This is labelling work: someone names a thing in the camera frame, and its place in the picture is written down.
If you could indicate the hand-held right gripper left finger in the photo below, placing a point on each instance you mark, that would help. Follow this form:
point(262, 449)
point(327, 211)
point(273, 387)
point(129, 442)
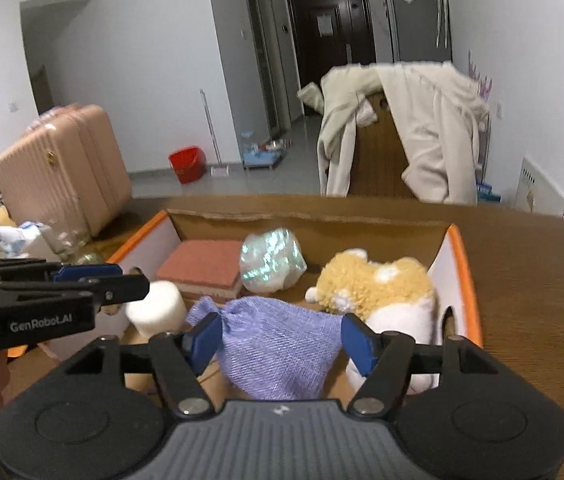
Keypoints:
point(204, 337)

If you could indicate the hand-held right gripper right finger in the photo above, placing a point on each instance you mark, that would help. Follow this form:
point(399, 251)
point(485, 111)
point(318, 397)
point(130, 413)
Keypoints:
point(359, 342)

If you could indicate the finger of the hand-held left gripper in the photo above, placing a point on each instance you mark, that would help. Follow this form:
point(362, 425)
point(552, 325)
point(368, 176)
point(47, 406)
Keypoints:
point(117, 290)
point(87, 272)

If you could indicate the white foam cylinder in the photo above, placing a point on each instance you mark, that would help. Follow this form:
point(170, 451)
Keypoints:
point(157, 310)

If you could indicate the yellow plush toy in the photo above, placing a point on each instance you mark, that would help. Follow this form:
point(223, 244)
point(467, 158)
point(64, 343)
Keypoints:
point(386, 285)

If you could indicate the brick red sponge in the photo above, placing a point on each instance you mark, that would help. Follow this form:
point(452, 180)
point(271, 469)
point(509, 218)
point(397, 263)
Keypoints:
point(202, 265)

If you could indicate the purple knit pouch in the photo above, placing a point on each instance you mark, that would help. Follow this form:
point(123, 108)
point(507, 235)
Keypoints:
point(282, 345)

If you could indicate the iridescent bag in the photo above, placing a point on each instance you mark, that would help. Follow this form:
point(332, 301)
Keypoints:
point(272, 260)

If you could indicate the orange cardboard box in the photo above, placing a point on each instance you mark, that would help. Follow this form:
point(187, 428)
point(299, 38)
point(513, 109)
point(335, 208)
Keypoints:
point(312, 227)

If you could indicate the clear glass jar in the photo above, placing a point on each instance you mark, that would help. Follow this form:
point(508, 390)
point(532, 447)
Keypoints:
point(69, 242)

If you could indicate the blue white plastic pack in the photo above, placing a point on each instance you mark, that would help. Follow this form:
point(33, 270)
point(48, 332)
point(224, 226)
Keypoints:
point(17, 237)

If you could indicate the pink suitcase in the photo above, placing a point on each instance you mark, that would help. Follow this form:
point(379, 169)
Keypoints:
point(62, 175)

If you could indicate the red bucket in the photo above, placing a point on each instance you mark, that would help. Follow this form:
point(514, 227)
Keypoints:
point(188, 165)

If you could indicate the white mop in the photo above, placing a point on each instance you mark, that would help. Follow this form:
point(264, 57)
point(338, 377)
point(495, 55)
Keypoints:
point(214, 135)

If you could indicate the wooden chair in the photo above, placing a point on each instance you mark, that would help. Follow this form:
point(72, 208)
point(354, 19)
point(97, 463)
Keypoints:
point(379, 155)

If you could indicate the blue pet bowl stand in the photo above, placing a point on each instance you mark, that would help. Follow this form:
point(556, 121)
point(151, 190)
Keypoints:
point(262, 157)

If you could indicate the beige jacket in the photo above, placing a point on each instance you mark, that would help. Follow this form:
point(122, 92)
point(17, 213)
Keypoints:
point(436, 120)

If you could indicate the white board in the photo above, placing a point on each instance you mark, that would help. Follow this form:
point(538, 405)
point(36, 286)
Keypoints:
point(541, 187)

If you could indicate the dark door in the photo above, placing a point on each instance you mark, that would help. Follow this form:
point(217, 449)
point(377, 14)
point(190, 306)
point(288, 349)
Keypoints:
point(351, 50)

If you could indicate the paper on door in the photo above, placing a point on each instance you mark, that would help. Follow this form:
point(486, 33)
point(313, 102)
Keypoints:
point(326, 25)

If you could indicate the grey refrigerator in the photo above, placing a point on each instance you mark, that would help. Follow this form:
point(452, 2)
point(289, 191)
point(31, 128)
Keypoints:
point(419, 25)

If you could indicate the hanging umbrella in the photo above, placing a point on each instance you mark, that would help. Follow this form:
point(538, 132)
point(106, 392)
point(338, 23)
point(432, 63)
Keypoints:
point(442, 10)

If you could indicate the purple wall sticker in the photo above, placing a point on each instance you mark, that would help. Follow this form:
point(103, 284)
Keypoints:
point(479, 77)

